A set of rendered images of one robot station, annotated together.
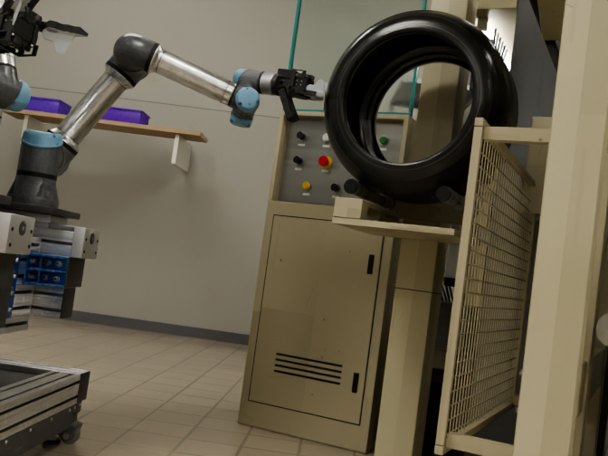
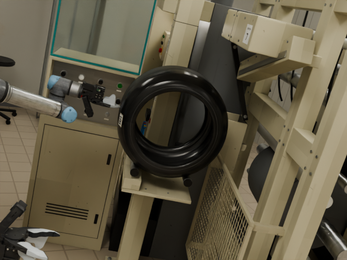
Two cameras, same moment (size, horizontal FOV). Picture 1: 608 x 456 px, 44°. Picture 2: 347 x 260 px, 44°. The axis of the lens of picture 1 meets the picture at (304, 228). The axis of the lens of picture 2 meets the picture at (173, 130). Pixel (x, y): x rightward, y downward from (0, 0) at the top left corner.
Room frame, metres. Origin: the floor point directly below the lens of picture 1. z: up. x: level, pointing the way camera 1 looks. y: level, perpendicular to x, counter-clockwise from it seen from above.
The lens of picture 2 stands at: (0.44, 0.89, 1.77)
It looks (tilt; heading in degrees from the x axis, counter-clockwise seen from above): 16 degrees down; 326
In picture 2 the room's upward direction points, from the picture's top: 14 degrees clockwise
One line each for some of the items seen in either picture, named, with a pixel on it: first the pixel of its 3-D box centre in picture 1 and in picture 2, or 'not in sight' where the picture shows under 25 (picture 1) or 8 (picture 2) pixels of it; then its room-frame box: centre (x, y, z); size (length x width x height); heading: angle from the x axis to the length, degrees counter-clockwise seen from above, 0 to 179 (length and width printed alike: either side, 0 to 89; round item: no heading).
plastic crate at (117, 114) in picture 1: (123, 118); not in sight; (5.60, 1.47, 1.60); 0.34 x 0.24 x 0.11; 87
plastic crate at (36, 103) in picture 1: (42, 107); not in sight; (5.64, 2.09, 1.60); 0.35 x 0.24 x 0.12; 87
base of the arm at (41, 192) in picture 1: (34, 189); not in sight; (2.24, 0.82, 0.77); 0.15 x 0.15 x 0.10
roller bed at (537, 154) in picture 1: (555, 171); (225, 140); (2.33, -0.76, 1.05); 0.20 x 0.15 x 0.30; 155
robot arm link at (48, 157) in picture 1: (41, 151); not in sight; (2.25, 0.82, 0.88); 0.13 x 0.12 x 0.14; 9
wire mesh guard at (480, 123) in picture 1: (498, 290); (211, 236); (1.94, -0.52, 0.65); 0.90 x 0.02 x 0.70; 155
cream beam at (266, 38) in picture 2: not in sight; (260, 33); (2.05, -0.54, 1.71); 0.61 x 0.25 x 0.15; 155
